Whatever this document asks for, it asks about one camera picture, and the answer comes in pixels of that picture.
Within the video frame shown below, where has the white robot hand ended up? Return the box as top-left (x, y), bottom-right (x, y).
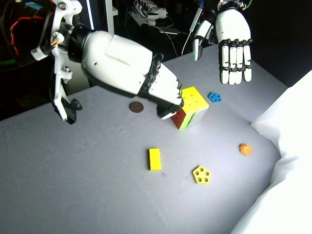
top-left (192, 8), bottom-right (253, 85)
top-left (81, 31), bottom-right (184, 120)

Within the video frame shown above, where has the multicolour puzzle cube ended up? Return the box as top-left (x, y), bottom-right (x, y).
top-left (170, 86), bottom-right (210, 130)

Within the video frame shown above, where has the brown round disc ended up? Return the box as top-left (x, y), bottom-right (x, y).
top-left (129, 101), bottom-right (144, 114)

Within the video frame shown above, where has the black panel with lit edge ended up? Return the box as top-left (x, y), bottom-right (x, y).
top-left (81, 0), bottom-right (108, 32)

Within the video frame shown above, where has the dark flat phone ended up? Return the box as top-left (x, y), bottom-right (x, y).
top-left (156, 26), bottom-right (179, 35)

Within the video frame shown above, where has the spare white robot hand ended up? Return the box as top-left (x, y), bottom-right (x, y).
top-left (131, 0), bottom-right (169, 26)

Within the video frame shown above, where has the blue pentagon block with holes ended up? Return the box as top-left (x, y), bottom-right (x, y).
top-left (208, 92), bottom-right (223, 103)

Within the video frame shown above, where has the yellow rectangular block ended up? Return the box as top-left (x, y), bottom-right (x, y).
top-left (149, 148), bottom-right (162, 172)

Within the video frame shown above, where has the orange swirl toy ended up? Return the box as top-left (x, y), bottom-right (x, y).
top-left (238, 143), bottom-right (253, 156)

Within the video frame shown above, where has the grey table cloth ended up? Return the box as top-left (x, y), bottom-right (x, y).
top-left (0, 43), bottom-right (288, 234)

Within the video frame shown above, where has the white cloth sheet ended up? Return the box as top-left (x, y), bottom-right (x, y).
top-left (230, 69), bottom-right (312, 234)

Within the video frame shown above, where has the yellow pentagon block with holes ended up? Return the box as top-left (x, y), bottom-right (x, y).
top-left (192, 165), bottom-right (211, 185)

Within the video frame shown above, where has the white pen-shaped probe with cable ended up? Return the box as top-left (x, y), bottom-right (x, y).
top-left (181, 0), bottom-right (205, 57)

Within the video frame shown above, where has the white upright post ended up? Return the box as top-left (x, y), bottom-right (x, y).
top-left (105, 0), bottom-right (119, 35)

